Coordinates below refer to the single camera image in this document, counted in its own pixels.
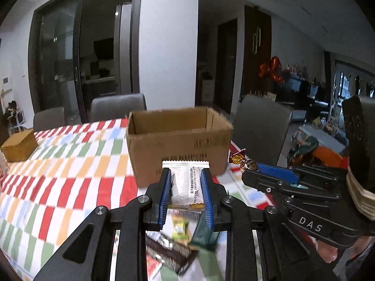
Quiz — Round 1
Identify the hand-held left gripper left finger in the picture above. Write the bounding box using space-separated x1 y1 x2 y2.
34 167 172 281

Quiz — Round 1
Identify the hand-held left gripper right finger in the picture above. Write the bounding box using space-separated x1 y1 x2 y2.
200 167 340 281

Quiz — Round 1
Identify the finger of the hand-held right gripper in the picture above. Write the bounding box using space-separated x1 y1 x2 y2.
242 170 343 203
255 162 349 184

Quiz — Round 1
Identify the gold red candy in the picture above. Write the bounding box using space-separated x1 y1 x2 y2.
229 149 258 173

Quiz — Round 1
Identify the dark brown bar packet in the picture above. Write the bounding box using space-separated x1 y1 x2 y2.
146 231 200 275

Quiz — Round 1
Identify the brown cardboard box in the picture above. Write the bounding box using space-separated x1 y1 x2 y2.
126 107 234 188

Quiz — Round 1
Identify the person's right hand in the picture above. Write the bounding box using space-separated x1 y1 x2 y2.
315 236 367 265

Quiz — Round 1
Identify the yellow green candy packet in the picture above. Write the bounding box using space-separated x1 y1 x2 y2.
171 215 189 245

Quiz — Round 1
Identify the dark green snack packet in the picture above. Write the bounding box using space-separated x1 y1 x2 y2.
187 212 220 251

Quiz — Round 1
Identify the green orange packaging pile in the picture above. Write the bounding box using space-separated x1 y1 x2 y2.
289 126 350 168

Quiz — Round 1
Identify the grey dining chair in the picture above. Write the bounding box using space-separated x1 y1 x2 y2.
33 107 65 132
231 94 293 167
89 94 147 122

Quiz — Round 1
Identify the red white snack packet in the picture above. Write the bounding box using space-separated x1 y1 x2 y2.
146 256 165 281

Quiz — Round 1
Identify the cluttered dark sideboard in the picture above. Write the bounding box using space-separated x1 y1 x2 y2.
275 64 337 118

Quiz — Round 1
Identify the colourful checked tablecloth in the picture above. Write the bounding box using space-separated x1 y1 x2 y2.
0 118 282 281

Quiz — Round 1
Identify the red foil balloon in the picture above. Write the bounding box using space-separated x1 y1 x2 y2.
258 56 285 84

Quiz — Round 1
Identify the dark brown wardrobe door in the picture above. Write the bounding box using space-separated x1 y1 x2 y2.
243 5 272 96

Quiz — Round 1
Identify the small brown woven box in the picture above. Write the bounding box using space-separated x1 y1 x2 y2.
0 129 39 163

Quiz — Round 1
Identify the white storage shelf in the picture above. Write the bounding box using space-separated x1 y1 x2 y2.
6 110 24 135

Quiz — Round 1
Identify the dark glass sliding door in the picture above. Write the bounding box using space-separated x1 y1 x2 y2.
29 0 144 122

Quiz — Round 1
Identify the dark plush toy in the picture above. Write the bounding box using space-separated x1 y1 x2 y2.
4 101 18 119

